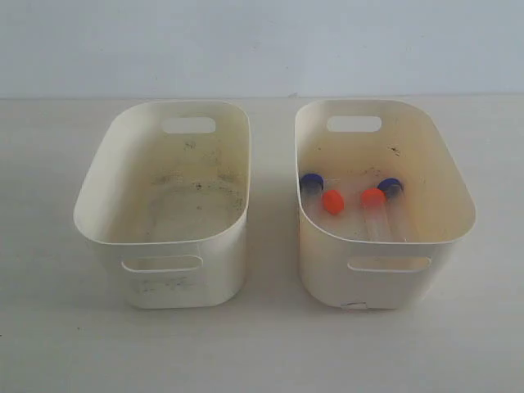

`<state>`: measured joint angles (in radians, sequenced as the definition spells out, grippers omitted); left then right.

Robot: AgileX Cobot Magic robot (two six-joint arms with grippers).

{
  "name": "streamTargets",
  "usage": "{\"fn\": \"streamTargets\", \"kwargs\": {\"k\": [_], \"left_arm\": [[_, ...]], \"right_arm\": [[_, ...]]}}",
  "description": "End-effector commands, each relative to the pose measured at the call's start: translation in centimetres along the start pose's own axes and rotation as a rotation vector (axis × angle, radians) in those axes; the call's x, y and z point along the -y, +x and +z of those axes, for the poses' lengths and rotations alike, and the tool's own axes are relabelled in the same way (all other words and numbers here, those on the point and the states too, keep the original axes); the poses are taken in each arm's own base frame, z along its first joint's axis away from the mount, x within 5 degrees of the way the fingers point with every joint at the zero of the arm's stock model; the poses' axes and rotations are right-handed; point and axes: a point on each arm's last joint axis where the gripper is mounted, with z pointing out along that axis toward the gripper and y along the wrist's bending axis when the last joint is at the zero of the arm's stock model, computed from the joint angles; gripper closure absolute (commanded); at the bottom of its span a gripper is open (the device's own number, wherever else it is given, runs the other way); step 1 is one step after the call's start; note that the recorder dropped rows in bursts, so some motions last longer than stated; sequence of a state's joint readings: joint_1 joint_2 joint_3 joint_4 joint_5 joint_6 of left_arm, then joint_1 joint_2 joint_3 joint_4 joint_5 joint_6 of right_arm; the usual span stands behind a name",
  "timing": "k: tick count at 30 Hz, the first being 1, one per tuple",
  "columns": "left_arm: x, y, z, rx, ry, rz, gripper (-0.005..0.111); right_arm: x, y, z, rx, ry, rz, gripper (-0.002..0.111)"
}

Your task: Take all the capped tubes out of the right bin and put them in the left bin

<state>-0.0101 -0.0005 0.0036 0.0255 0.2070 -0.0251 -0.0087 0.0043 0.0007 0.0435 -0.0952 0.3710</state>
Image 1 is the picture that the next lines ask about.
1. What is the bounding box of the blue-capped tube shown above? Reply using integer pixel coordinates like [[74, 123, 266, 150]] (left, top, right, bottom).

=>
[[299, 173, 324, 207], [377, 178, 410, 242]]

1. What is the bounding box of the orange-capped tube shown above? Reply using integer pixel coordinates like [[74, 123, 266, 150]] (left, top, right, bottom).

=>
[[321, 189, 345, 215], [360, 188, 391, 242]]

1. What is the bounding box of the cream plastic bin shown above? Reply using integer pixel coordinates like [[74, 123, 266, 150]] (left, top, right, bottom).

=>
[[294, 99, 476, 309], [74, 100, 251, 309]]

